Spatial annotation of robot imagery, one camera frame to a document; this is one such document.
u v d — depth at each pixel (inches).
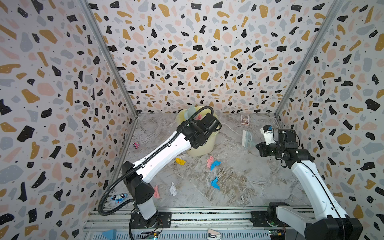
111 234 27.1
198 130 19.4
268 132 27.6
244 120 46.0
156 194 32.1
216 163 37.2
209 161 37.3
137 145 39.5
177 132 18.9
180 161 36.8
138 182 15.9
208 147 37.3
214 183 33.6
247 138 34.5
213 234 27.1
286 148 22.9
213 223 28.9
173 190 32.7
